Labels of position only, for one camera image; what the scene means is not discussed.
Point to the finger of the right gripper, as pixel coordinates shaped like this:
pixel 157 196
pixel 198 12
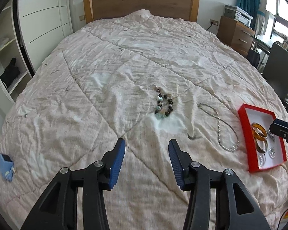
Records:
pixel 283 134
pixel 282 124

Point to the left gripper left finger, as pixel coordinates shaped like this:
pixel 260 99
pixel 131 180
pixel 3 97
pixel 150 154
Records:
pixel 56 208

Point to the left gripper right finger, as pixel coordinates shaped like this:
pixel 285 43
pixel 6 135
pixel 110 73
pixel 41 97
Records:
pixel 235 207

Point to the dark olive bangle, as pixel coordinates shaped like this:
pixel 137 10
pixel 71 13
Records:
pixel 261 146

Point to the thin silver metal bangle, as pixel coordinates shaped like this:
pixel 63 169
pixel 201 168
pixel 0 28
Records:
pixel 261 160

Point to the amber resin bangle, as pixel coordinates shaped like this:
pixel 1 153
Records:
pixel 258 131

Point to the silver wristwatch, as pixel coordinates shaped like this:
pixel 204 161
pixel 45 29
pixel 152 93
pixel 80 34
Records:
pixel 271 135

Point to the red jewelry box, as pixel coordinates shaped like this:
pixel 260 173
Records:
pixel 276 154

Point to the dark office chair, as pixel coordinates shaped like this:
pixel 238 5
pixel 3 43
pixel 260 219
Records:
pixel 276 72

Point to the blue plastic device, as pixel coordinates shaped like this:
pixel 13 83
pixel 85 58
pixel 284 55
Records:
pixel 6 167

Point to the wooden drawer chest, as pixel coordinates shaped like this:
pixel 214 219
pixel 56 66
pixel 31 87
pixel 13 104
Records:
pixel 235 35

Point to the white printer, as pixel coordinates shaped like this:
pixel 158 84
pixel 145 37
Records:
pixel 238 14

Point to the black folded clothes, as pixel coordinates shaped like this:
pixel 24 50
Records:
pixel 11 72

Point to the white shelf unit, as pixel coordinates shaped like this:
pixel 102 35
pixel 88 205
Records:
pixel 10 54

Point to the wooden headboard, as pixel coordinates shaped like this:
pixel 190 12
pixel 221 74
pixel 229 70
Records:
pixel 109 9

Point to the white wardrobe doors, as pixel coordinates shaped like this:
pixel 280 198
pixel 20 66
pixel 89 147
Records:
pixel 43 25

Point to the wall power socket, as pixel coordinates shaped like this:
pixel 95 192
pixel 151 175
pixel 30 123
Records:
pixel 214 22

